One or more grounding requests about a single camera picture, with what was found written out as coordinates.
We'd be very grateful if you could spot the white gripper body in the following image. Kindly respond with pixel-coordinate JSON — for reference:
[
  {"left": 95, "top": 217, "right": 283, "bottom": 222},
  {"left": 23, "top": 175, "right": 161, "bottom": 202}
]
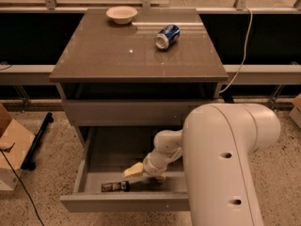
[{"left": 143, "top": 153, "right": 167, "bottom": 176}]

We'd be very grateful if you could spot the black rxbar chocolate wrapper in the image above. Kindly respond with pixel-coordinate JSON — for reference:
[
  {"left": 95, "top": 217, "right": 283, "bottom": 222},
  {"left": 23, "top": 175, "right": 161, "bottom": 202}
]
[{"left": 102, "top": 181, "right": 130, "bottom": 192}]

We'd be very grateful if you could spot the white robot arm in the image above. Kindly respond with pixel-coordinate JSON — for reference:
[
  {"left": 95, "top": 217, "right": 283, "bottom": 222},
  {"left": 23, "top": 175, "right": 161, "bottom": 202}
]
[{"left": 123, "top": 104, "right": 280, "bottom": 226}]

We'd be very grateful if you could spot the open grey middle drawer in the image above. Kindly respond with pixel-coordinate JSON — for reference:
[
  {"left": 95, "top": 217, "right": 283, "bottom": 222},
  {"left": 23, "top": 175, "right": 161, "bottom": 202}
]
[{"left": 60, "top": 126, "right": 189, "bottom": 212}]

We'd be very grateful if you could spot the closed grey upper drawer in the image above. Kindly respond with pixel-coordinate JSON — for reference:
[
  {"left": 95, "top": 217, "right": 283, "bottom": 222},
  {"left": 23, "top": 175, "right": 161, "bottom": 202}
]
[{"left": 62, "top": 100, "right": 214, "bottom": 126}]

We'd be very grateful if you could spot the grey drawer cabinet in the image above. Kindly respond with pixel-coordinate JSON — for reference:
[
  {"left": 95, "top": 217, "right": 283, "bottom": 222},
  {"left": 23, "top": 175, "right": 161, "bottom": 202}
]
[{"left": 50, "top": 8, "right": 228, "bottom": 142}]

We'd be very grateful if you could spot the black stand foot right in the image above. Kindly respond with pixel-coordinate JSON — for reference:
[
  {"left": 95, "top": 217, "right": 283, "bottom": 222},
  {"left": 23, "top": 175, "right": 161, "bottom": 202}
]
[{"left": 222, "top": 94, "right": 234, "bottom": 104}]

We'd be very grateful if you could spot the black stand foot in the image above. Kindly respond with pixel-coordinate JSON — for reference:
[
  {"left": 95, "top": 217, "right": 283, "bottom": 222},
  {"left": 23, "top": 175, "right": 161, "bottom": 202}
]
[
  {"left": 22, "top": 112, "right": 54, "bottom": 170},
  {"left": 222, "top": 94, "right": 234, "bottom": 104}
]

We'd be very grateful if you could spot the black stand foot left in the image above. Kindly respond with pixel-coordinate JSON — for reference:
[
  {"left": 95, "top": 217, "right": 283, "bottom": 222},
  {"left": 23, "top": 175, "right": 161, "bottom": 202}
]
[{"left": 22, "top": 112, "right": 54, "bottom": 170}]

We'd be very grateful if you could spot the cardboard box left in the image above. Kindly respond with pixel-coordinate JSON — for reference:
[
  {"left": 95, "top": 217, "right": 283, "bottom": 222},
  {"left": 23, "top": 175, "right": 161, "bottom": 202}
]
[{"left": 0, "top": 104, "right": 35, "bottom": 191}]

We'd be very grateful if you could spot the cardboard box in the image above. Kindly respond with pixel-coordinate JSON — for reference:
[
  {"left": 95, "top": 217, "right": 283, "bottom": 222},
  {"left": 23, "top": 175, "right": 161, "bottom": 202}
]
[
  {"left": 0, "top": 104, "right": 35, "bottom": 191},
  {"left": 290, "top": 93, "right": 301, "bottom": 128}
]

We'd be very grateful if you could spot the blue soda can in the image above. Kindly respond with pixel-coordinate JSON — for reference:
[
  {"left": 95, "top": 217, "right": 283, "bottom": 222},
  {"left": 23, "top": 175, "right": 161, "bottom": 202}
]
[{"left": 155, "top": 24, "right": 180, "bottom": 50}]

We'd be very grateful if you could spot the cardboard box right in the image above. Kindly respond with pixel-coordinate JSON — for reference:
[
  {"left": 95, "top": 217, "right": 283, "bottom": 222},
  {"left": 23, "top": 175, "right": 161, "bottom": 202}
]
[{"left": 290, "top": 93, "right": 301, "bottom": 128}]

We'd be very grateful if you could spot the white paper bowl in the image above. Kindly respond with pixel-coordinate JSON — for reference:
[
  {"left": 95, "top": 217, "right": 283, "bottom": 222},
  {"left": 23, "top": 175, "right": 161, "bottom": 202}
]
[{"left": 106, "top": 6, "right": 137, "bottom": 24}]

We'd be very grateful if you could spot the black floor cable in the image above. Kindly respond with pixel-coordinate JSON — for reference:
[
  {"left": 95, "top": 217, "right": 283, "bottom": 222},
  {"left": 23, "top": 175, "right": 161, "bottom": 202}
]
[{"left": 0, "top": 149, "right": 46, "bottom": 226}]

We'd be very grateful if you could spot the white cable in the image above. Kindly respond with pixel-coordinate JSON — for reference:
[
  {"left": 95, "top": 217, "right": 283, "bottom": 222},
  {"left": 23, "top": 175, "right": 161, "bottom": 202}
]
[{"left": 218, "top": 7, "right": 254, "bottom": 95}]

